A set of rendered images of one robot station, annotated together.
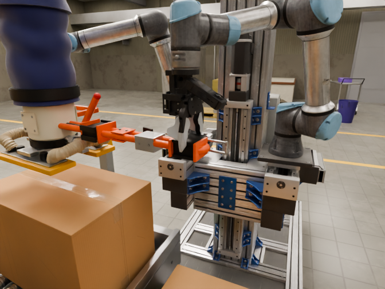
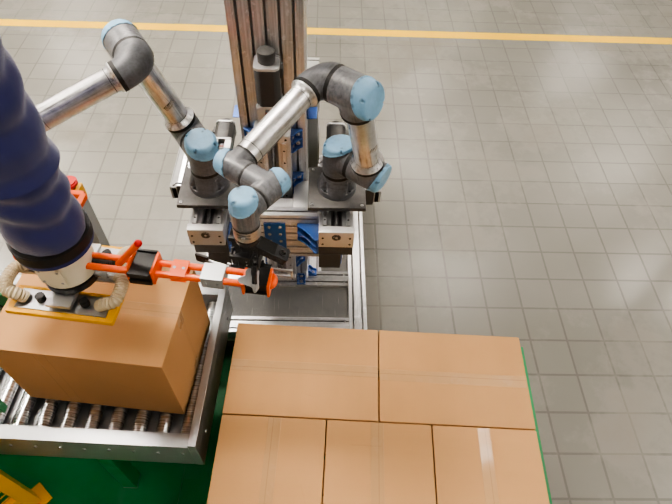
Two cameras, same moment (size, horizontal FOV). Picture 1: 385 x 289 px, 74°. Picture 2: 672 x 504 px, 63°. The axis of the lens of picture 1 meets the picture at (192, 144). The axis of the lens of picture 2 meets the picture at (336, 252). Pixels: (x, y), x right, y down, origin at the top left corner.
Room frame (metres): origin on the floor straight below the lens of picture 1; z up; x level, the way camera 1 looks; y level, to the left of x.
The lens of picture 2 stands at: (-0.27, 0.18, 2.58)
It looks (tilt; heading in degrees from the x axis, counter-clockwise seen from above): 52 degrees down; 336
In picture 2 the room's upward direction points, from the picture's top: 3 degrees clockwise
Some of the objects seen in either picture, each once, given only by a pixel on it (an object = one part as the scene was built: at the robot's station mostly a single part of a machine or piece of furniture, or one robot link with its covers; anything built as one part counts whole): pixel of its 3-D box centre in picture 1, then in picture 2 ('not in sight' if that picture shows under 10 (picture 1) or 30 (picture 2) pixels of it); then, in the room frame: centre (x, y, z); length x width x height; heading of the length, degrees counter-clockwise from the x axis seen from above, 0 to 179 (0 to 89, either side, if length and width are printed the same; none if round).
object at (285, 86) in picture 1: (268, 90); not in sight; (9.17, -2.68, 0.39); 2.05 x 1.66 x 0.77; 158
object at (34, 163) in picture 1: (32, 155); (63, 302); (0.88, 0.58, 1.11); 0.34 x 0.10 x 0.05; 62
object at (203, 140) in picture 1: (188, 147); (257, 281); (0.67, 0.01, 1.22); 0.08 x 0.07 x 0.05; 62
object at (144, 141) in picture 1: (150, 141); (214, 275); (0.74, 0.13, 1.21); 0.07 x 0.07 x 0.04; 62
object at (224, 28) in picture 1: (214, 30); (265, 185); (0.76, -0.06, 1.52); 0.11 x 0.11 x 0.08; 31
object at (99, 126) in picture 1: (98, 130); (144, 266); (0.84, 0.32, 1.22); 0.10 x 0.08 x 0.06; 152
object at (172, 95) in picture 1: (183, 92); (247, 247); (0.69, 0.02, 1.36); 0.09 x 0.08 x 0.12; 61
